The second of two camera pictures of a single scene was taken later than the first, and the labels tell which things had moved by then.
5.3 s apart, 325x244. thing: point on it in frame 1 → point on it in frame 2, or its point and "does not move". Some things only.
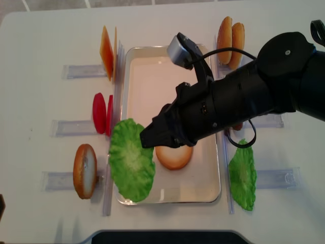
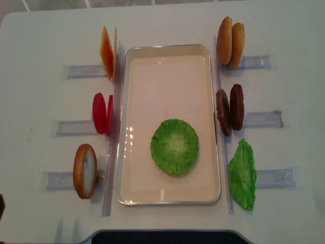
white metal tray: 150,79 does not move
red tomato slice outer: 99,113 does not move
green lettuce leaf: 133,166 → 174,146
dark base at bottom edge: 168,237 does not move
